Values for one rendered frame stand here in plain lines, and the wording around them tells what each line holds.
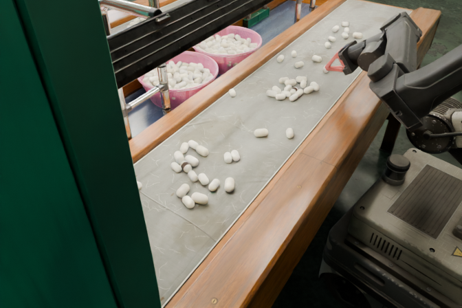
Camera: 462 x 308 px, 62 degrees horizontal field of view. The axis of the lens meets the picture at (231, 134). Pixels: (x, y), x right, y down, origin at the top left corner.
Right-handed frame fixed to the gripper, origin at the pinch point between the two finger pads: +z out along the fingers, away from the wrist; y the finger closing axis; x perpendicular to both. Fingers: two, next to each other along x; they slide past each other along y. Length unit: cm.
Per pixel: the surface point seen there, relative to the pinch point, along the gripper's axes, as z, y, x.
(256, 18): 51, -47, -26
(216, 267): -7, 71, 11
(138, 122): 41, 41, -16
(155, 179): 15, 60, -4
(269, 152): 2.7, 36.7, 6.8
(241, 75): 21.7, 11.5, -11.1
